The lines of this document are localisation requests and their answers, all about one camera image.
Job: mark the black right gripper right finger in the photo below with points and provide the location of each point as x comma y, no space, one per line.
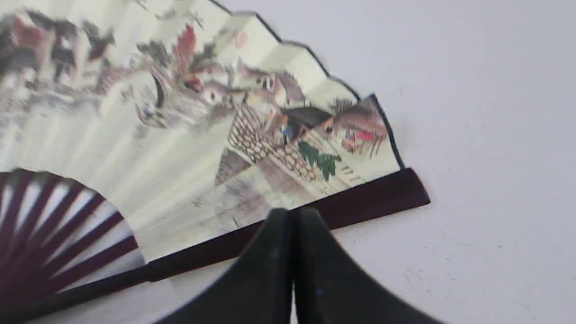
331,288

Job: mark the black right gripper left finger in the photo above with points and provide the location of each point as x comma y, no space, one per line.
256,289

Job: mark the painted paper folding fan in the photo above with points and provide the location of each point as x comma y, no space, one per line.
144,138

